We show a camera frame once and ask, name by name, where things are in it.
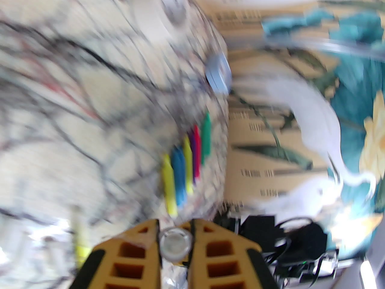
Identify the translucent pen cap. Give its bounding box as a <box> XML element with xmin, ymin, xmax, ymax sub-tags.
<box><xmin>159</xmin><ymin>227</ymin><xmax>193</xmax><ymax>262</ymax></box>

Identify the small clear plastic container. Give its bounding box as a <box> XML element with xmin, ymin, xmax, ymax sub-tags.
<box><xmin>205</xmin><ymin>52</ymin><xmax>233</xmax><ymax>95</ymax></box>

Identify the blue marker pen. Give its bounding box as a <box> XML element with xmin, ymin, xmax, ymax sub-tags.
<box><xmin>171</xmin><ymin>146</ymin><xmax>182</xmax><ymax>207</ymax></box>
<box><xmin>177</xmin><ymin>149</ymin><xmax>187</xmax><ymax>205</ymax></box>

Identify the white masking tape roll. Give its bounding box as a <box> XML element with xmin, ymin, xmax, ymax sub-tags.
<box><xmin>132</xmin><ymin>0</ymin><xmax>194</xmax><ymax>43</ymax></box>

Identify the purple marker pen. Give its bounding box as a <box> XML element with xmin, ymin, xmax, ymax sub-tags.
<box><xmin>189</xmin><ymin>130</ymin><xmax>197</xmax><ymax>186</ymax></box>

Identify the magenta marker pen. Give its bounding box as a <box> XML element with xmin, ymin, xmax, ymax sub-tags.
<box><xmin>192</xmin><ymin>124</ymin><xmax>201</xmax><ymax>180</ymax></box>

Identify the dark green marker pen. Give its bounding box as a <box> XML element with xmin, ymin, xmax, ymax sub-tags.
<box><xmin>200</xmin><ymin>111</ymin><xmax>212</xmax><ymax>165</ymax></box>

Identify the yellow marker pen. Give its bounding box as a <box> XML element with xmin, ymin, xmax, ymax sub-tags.
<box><xmin>73</xmin><ymin>207</ymin><xmax>88</xmax><ymax>267</ymax></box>
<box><xmin>182</xmin><ymin>135</ymin><xmax>195</xmax><ymax>195</ymax></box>
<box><xmin>162</xmin><ymin>153</ymin><xmax>178</xmax><ymax>216</ymax></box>

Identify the aluminium frame post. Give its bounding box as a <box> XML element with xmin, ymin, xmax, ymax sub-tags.
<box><xmin>262</xmin><ymin>33</ymin><xmax>385</xmax><ymax>55</ymax></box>

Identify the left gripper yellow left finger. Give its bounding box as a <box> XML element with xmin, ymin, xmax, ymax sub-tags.
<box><xmin>71</xmin><ymin>219</ymin><xmax>162</xmax><ymax>289</ymax></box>

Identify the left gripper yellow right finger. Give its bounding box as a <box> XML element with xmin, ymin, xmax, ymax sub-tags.
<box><xmin>188</xmin><ymin>219</ymin><xmax>279</xmax><ymax>289</ymax></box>

